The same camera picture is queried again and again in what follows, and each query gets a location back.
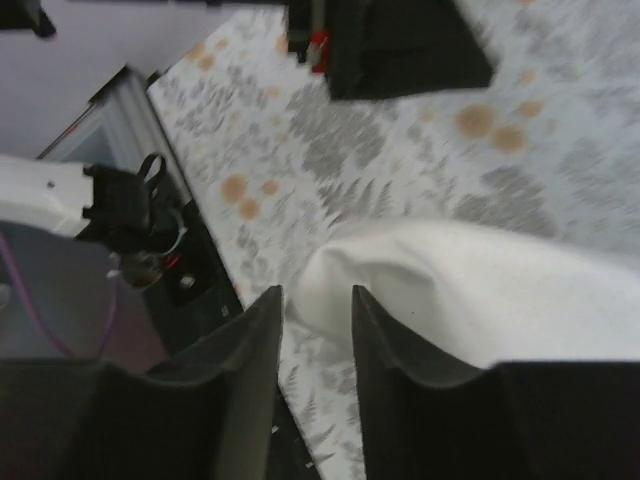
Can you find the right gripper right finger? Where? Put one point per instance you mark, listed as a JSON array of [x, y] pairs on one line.
[[427, 415]]

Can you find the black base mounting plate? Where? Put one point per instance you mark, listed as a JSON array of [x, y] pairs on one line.
[[195, 297]]

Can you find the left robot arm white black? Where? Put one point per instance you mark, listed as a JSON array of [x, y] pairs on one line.
[[118, 209]]

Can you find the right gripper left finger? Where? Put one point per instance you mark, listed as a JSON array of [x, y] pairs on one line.
[[205, 413]]

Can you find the white t-shirt daisy print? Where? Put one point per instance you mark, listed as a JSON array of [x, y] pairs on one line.
[[478, 293]]

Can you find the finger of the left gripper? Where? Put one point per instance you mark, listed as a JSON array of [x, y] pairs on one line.
[[388, 49]]

